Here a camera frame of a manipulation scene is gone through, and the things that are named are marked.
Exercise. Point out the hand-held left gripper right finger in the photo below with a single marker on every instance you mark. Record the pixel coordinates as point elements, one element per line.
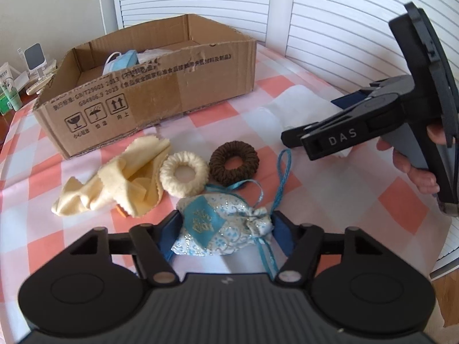
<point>283,233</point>

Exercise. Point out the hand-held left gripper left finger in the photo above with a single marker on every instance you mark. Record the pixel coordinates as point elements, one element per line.
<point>170,233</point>

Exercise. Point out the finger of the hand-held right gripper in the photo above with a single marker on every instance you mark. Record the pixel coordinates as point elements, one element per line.
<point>294,138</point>
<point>349,100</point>

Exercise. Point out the brown cardboard box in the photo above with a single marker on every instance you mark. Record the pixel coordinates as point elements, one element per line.
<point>161,95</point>

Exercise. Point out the grey sachet with lace strip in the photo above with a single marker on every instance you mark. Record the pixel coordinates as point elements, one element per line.
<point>154,55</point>

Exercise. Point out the blue face mask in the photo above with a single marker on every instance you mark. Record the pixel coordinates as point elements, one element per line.
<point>123,62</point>

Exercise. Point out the person's right hand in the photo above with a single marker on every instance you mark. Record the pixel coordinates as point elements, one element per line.
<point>416,177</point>

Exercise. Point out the small orange piece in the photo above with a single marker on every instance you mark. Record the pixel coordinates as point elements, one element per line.
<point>122,211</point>

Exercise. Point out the cream knitted scrunchie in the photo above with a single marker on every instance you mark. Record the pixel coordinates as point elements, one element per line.
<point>168,179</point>

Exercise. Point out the pink white checkered tablecloth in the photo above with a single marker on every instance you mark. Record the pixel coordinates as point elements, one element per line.
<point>358,208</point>

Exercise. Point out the brown knitted scrunchie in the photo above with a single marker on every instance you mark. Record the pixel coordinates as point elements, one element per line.
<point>218,168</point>

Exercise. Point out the pale yellow cloth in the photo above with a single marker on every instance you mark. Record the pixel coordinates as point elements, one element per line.
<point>107,175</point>

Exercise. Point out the wooden nightstand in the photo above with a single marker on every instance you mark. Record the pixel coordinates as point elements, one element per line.
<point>5,125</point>

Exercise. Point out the white remote control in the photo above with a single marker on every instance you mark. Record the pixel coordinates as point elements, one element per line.
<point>39,85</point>

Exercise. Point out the white tube with green cap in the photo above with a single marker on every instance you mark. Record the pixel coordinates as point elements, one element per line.
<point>14,93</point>

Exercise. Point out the white phone stand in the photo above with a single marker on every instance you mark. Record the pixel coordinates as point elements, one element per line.
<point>34,55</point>

